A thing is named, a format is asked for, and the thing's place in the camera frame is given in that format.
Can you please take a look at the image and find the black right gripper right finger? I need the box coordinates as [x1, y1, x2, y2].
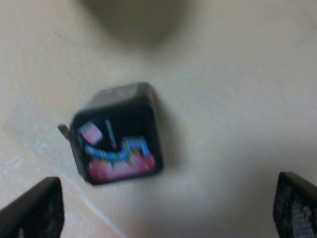
[273, 172, 317, 238]

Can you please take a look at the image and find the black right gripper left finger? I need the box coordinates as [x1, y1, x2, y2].
[0, 177, 64, 238]

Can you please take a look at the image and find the black strawberry candy box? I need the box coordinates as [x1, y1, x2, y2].
[58, 82, 163, 185]

